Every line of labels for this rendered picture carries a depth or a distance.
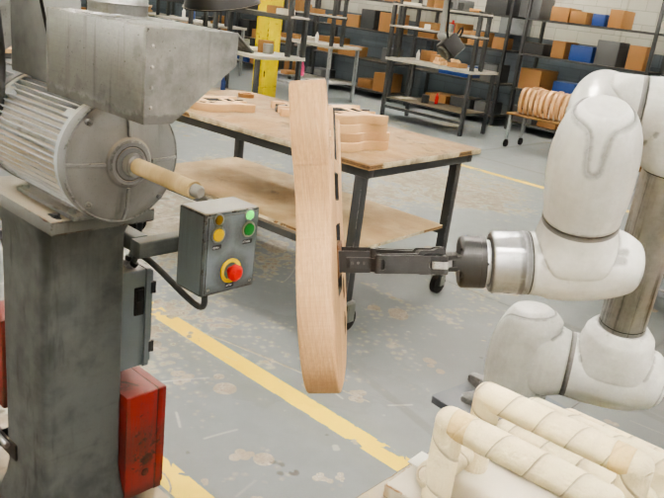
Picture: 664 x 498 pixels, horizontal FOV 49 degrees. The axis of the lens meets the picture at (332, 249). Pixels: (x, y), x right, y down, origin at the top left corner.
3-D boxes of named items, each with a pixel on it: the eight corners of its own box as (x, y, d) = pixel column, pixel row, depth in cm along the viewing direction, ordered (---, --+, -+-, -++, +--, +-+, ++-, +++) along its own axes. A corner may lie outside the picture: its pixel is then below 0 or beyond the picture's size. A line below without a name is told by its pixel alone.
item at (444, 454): (415, 495, 78) (429, 420, 75) (431, 482, 81) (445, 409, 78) (441, 510, 76) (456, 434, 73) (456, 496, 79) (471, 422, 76)
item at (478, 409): (455, 464, 84) (468, 394, 81) (467, 454, 87) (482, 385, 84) (478, 477, 83) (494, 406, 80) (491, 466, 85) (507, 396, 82)
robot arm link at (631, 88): (571, 84, 135) (648, 95, 132) (580, 50, 149) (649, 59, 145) (558, 146, 143) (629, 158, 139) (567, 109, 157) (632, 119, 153)
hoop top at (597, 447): (465, 406, 82) (471, 381, 81) (480, 397, 84) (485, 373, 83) (643, 493, 70) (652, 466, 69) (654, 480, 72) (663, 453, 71)
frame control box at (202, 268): (122, 290, 178) (124, 190, 169) (193, 275, 193) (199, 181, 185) (181, 328, 162) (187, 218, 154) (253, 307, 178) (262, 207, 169)
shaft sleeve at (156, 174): (137, 154, 138) (147, 165, 141) (126, 167, 137) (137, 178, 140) (195, 177, 127) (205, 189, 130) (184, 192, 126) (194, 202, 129)
